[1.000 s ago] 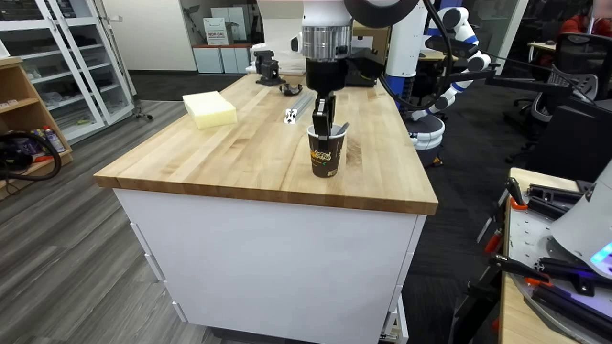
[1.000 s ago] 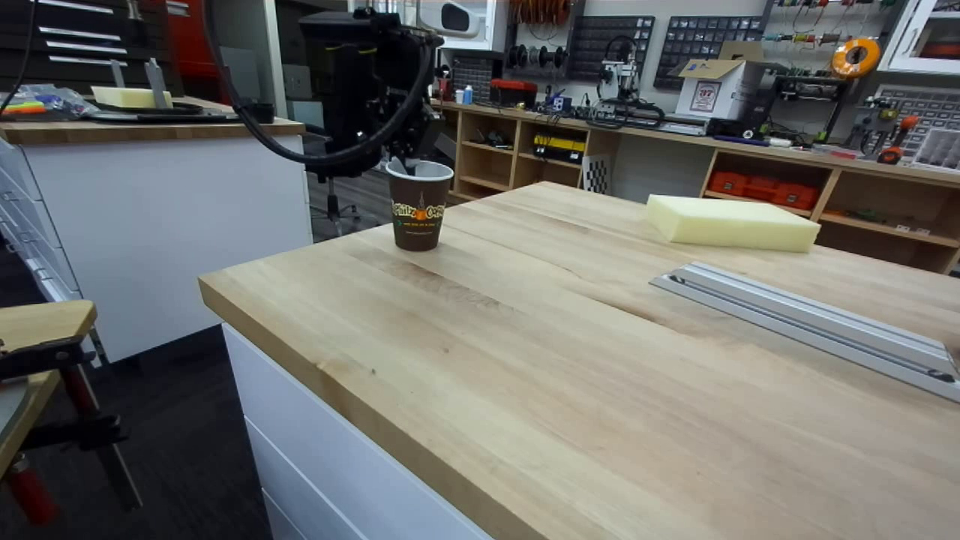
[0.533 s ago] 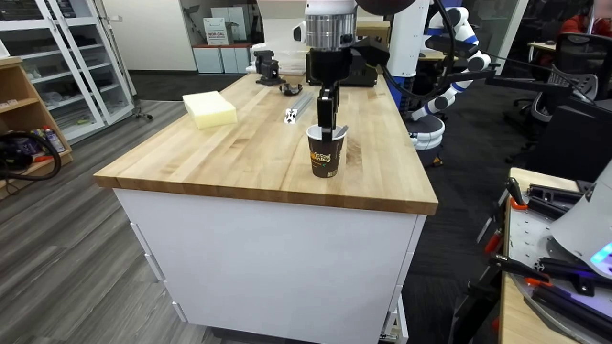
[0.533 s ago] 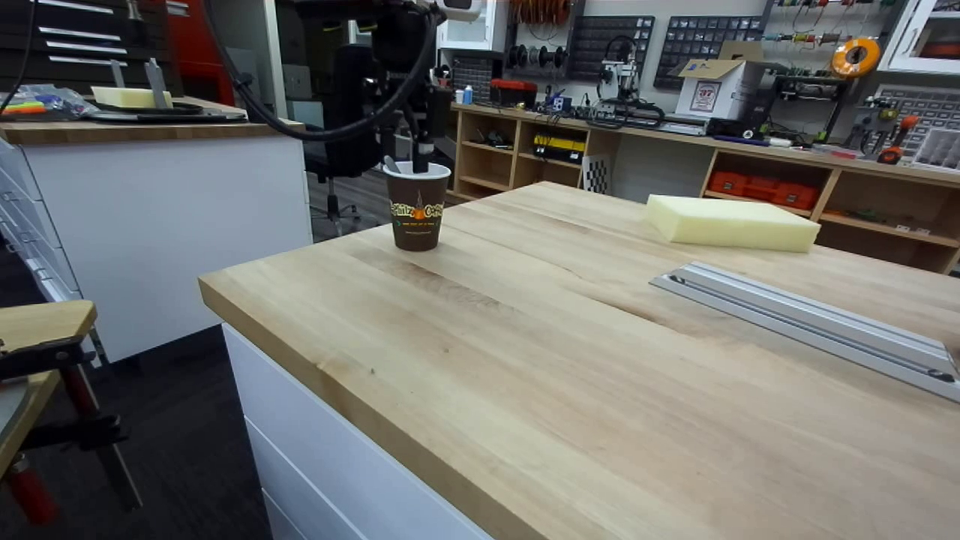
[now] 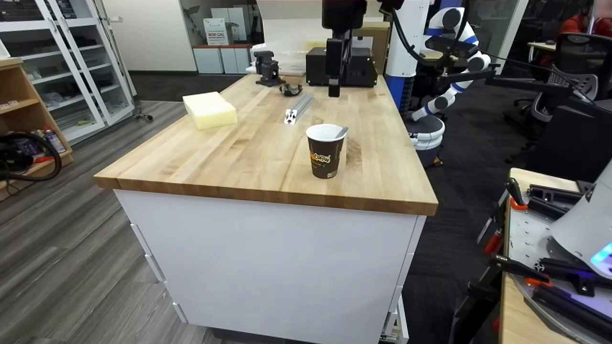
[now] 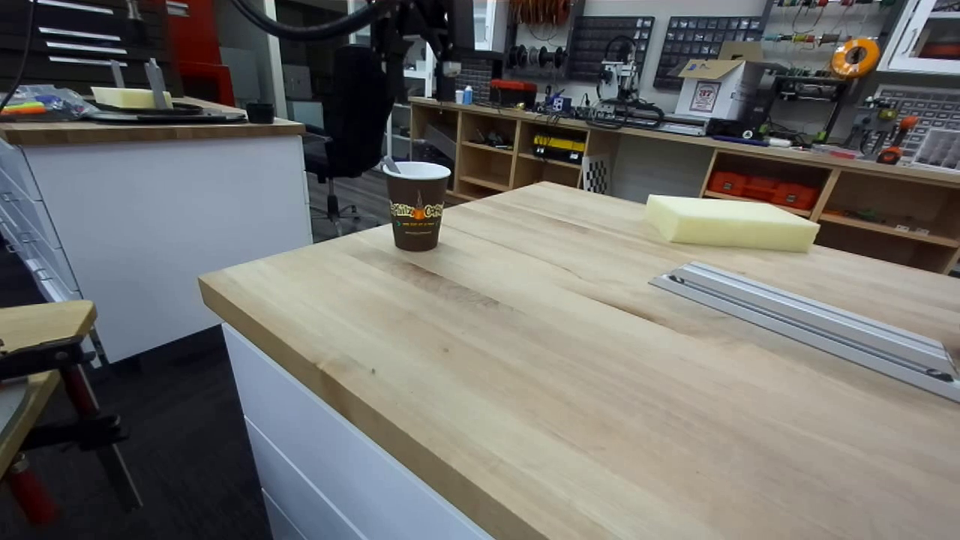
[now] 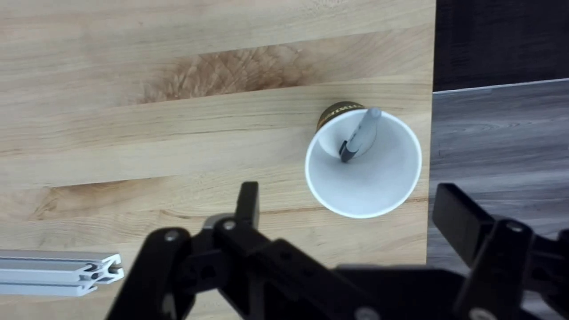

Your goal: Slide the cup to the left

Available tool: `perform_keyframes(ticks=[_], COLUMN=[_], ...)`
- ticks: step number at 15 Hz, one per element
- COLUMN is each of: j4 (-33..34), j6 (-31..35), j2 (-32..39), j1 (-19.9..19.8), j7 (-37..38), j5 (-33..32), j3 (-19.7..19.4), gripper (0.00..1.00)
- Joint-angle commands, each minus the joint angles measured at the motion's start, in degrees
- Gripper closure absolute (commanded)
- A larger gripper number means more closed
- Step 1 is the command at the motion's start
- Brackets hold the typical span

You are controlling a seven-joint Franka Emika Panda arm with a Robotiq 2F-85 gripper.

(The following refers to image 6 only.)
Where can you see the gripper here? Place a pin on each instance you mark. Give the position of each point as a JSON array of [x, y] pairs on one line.
[[439, 22]]

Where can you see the brown paper cup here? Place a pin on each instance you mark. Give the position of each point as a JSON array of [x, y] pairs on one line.
[[417, 210]]

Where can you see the black cup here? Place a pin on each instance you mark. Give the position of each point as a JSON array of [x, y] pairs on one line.
[[260, 113]]

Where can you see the red tool box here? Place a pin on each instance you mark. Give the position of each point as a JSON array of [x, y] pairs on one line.
[[513, 94]]

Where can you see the black office chair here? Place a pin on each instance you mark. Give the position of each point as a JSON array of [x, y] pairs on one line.
[[356, 112]]

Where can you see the grey spoon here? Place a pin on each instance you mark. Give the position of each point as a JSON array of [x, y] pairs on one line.
[[390, 164]]

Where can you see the yellow and black case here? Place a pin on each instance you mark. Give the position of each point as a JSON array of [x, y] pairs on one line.
[[559, 148]]

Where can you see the small desktop machine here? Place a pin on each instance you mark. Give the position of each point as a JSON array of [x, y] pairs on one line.
[[619, 71]]

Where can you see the checkerboard card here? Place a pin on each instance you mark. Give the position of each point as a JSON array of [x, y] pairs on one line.
[[595, 175]]

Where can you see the red tool cabinet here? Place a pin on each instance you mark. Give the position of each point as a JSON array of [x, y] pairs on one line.
[[196, 52]]

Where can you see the wooden workbench with shelves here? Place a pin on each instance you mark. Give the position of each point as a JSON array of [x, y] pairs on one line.
[[675, 161]]

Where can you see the white cardboard box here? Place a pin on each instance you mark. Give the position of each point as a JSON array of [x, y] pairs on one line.
[[716, 90]]

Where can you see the black tray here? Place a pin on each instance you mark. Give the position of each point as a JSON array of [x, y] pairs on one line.
[[165, 116]]

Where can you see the small yellow foam block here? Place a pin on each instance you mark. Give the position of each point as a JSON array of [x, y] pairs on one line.
[[127, 97]]

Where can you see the white cabinet with wooden top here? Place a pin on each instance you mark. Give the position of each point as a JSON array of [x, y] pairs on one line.
[[165, 217]]

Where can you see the large yellow foam block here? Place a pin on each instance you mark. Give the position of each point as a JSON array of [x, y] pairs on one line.
[[731, 223]]

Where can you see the row of orange bins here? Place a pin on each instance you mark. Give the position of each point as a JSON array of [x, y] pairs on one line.
[[761, 190]]

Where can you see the black drawer cabinet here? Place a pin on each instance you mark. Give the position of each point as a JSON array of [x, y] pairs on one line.
[[75, 45]]

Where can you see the bag of coloured items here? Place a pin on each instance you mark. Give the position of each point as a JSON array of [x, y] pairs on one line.
[[45, 103]]

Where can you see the orange spool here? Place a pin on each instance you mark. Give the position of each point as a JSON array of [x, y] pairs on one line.
[[855, 58]]

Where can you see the wooden board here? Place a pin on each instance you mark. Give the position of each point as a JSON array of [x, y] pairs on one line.
[[37, 330]]

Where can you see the red and black clamp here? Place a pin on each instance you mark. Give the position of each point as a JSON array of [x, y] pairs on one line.
[[82, 420]]

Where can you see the row of dark wall bins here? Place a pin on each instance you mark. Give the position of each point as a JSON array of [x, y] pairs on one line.
[[675, 49]]

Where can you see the metal bracket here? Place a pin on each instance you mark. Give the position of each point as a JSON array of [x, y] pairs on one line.
[[156, 82], [118, 73]]

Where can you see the aluminium rail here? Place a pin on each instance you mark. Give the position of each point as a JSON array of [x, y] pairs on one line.
[[810, 319]]

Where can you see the white wall cabinet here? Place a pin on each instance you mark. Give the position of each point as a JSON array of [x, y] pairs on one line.
[[926, 34]]

